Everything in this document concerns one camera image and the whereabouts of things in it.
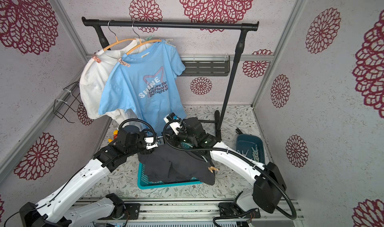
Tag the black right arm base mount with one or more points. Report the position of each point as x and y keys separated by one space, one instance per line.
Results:
x=232 y=211

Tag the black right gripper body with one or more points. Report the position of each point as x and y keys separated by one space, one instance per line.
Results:
x=182 y=131

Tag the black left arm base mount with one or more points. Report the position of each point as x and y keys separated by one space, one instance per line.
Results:
x=122 y=210

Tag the black wall shelf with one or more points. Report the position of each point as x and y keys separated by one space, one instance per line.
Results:
x=206 y=65

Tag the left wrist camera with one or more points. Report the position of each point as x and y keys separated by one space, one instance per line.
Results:
x=151 y=142

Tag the mint green clothespin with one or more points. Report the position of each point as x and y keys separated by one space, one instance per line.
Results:
x=149 y=38

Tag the wooden hanger with metal hook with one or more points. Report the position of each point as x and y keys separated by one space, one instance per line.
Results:
x=117 y=42

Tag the black wire wall rack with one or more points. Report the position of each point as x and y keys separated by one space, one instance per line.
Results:
x=65 y=103

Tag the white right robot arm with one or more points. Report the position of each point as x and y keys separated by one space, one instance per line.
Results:
x=269 y=189

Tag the white t-shirt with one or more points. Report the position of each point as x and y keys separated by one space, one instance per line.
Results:
x=93 y=80

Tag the dark grey t-shirt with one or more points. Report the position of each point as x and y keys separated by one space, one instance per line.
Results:
x=168 y=165

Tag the tan yellow clothespin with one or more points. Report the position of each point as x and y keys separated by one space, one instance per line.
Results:
x=213 y=169

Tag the yellow plush toy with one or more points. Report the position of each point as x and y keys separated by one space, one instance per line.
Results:
x=115 y=135

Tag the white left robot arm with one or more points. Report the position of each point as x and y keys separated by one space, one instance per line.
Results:
x=134 y=136

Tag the light blue t-shirt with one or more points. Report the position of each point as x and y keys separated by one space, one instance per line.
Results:
x=148 y=87

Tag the teal perforated tray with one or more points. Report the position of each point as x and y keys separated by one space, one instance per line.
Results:
x=144 y=182

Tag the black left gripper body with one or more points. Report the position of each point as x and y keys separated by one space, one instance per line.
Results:
x=143 y=150

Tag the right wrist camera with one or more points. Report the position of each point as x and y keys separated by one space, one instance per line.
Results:
x=175 y=122

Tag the white clothespin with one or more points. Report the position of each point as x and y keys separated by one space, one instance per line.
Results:
x=169 y=42

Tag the teal plastic clothespin bin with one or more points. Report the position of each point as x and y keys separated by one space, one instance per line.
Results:
x=251 y=147

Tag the peach beige clothespin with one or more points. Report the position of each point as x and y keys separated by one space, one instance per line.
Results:
x=122 y=62

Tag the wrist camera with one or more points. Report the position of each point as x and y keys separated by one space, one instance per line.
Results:
x=151 y=142
x=175 y=122

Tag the pink clothespin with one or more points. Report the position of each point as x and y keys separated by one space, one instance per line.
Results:
x=96 y=59

